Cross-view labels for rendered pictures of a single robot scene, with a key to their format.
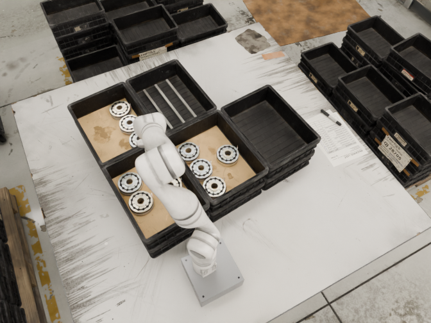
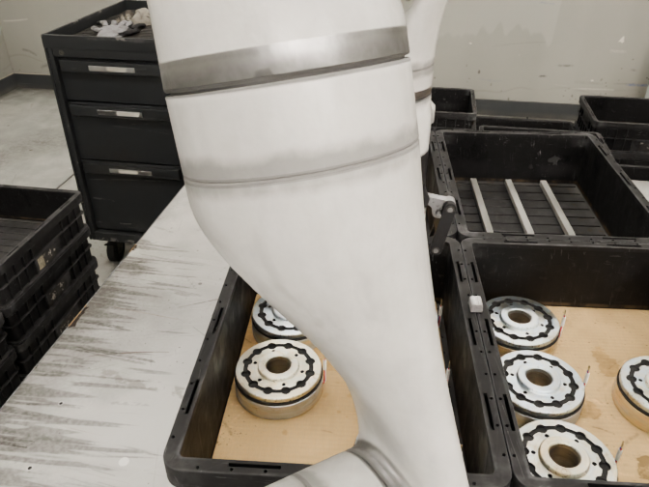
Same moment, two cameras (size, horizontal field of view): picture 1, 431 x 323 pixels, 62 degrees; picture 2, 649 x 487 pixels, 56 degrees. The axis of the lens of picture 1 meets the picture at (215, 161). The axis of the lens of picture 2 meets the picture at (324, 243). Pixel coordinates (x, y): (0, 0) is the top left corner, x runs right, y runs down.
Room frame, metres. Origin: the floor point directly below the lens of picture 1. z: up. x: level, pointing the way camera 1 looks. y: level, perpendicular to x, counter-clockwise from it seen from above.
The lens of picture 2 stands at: (0.26, -0.07, 1.36)
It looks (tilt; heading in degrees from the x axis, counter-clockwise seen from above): 32 degrees down; 39
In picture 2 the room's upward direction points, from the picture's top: straight up
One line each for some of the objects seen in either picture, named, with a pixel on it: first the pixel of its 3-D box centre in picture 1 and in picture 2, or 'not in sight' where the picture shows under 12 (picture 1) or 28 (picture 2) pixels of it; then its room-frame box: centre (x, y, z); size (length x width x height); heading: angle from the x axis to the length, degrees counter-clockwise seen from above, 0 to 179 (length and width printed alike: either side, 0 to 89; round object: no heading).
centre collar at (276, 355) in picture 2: (140, 200); (278, 365); (0.63, 0.31, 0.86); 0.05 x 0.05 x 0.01
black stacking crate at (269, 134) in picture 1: (267, 131); not in sight; (1.02, -0.24, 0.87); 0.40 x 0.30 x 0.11; 35
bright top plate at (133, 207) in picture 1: (140, 201); (278, 369); (0.63, 0.31, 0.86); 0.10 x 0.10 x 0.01
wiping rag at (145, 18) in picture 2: not in sight; (147, 14); (1.69, 1.95, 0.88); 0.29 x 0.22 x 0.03; 29
